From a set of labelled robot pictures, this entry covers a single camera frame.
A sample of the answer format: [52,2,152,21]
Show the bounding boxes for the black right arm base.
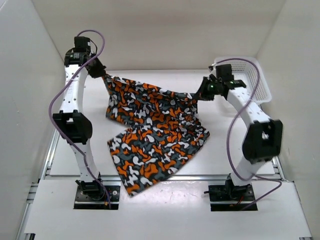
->
[203,177,258,212]

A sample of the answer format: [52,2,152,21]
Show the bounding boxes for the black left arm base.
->
[73,180,121,210]

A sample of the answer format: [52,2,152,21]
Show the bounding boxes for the white plastic mesh basket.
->
[214,56,273,105]

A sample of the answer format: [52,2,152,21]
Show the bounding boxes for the aluminium front rail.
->
[44,173,281,182]

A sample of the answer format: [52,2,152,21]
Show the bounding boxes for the orange camouflage shorts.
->
[102,74,210,197]

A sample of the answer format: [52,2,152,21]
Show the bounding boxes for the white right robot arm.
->
[193,74,283,200]

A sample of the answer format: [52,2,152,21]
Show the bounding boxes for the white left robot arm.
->
[52,48,105,200]

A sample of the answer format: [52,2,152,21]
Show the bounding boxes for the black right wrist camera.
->
[215,64,234,82]

